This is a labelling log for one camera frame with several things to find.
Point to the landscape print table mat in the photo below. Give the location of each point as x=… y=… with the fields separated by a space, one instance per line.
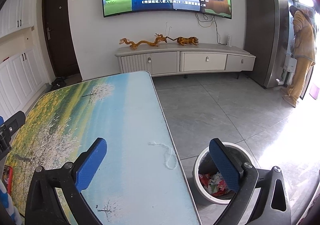
x=139 y=181

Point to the red snack packet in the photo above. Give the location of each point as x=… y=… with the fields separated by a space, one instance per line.
x=7 y=178

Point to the white TV cabinet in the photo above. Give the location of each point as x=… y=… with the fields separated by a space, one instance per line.
x=174 y=59

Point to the golden dragon figurine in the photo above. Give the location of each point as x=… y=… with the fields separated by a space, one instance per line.
x=133 y=46

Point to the blue white cloth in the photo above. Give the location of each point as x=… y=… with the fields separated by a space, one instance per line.
x=6 y=200

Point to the black shoes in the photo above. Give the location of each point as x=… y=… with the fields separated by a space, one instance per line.
x=58 y=83

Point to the white round trash bin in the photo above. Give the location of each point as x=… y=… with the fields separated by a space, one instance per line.
x=208 y=186

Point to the grey refrigerator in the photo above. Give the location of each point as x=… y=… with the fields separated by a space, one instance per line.
x=268 y=29

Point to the white wall cabinets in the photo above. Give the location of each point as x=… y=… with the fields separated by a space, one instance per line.
x=23 y=76

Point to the golden tiger figurine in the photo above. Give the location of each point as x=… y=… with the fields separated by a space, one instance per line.
x=185 y=41

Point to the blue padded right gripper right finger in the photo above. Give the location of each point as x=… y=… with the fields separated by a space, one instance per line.
x=225 y=163

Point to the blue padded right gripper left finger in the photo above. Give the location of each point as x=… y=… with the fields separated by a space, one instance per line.
x=87 y=164

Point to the dark brown door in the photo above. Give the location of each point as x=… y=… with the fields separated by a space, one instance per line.
x=58 y=38

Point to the white power strip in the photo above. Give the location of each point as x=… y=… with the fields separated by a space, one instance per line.
x=229 y=40

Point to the person in yellow pajamas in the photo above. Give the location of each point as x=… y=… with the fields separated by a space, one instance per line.
x=304 y=53

